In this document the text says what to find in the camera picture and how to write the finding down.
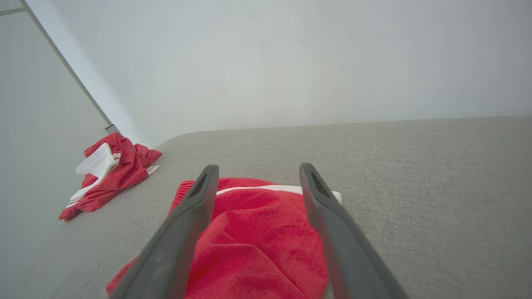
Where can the red and white basketball jersey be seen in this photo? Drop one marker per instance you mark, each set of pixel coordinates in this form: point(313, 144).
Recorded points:
point(126, 170)

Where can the red shorts with white stripe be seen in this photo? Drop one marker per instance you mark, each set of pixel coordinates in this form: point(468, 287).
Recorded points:
point(257, 245)

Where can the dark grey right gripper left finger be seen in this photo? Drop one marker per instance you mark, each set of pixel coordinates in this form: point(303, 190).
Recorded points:
point(174, 245)

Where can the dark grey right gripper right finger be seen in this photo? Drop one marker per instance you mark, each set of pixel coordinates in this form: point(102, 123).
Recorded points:
point(349, 253)

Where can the grey metal frame strip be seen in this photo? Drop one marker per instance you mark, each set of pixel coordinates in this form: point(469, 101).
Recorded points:
point(112, 128)

